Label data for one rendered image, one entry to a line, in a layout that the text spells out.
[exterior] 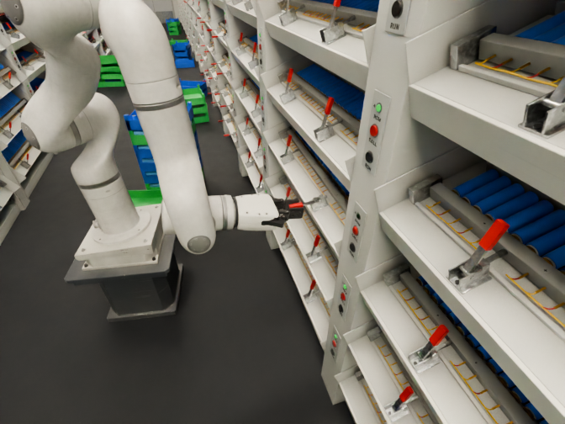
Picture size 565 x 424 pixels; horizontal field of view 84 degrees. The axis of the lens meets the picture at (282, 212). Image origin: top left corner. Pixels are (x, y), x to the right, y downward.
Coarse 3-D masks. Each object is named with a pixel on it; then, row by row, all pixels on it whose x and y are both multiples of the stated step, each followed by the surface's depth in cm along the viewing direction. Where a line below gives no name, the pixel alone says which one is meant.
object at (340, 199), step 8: (296, 136) 106; (296, 144) 103; (304, 152) 98; (312, 160) 94; (312, 168) 94; (320, 168) 89; (312, 176) 90; (320, 176) 87; (328, 184) 83; (336, 192) 80; (336, 200) 79; (344, 200) 77; (336, 208) 78; (344, 208) 75; (344, 224) 74
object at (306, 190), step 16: (272, 128) 111; (288, 128) 112; (272, 144) 113; (304, 160) 99; (288, 176) 96; (304, 176) 94; (304, 192) 88; (320, 224) 78; (336, 224) 76; (336, 240) 72; (336, 256) 73
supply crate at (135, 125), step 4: (188, 104) 171; (188, 108) 172; (192, 108) 173; (188, 112) 165; (192, 112) 172; (124, 116) 155; (128, 116) 156; (136, 116) 170; (192, 116) 172; (128, 120) 156; (132, 120) 156; (136, 120) 156; (128, 124) 157; (132, 124) 157; (136, 124) 158; (128, 128) 159; (132, 128) 159; (136, 128) 159; (140, 128) 159
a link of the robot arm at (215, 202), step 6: (210, 198) 71; (216, 198) 72; (162, 204) 67; (210, 204) 70; (216, 204) 70; (222, 204) 71; (162, 210) 67; (216, 210) 70; (222, 210) 70; (162, 216) 67; (168, 216) 67; (216, 216) 70; (222, 216) 70; (162, 222) 67; (168, 222) 67; (216, 222) 70; (222, 222) 71; (162, 228) 69; (168, 228) 68; (216, 228) 72; (222, 228) 72; (168, 234) 70
